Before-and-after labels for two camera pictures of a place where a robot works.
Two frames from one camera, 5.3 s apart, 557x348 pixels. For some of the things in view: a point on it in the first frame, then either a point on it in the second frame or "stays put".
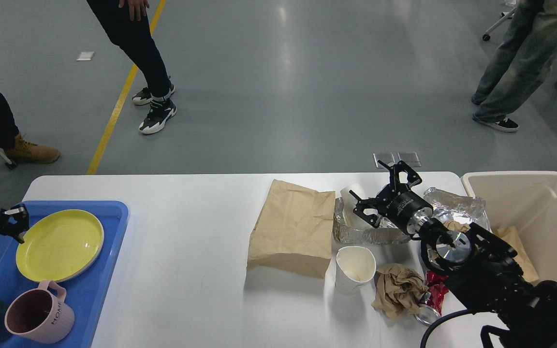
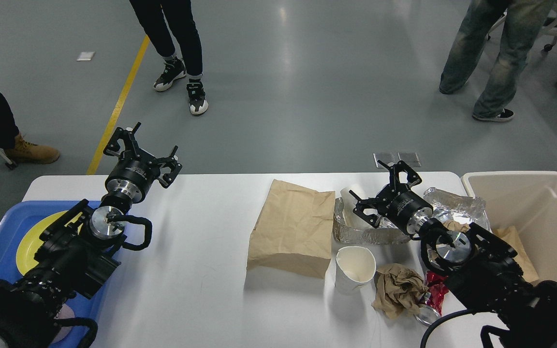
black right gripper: x=396 y=202 stays put
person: x=135 y=38 -> x=170 y=28
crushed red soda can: x=437 y=288 stays put
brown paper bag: x=292 y=234 stays put
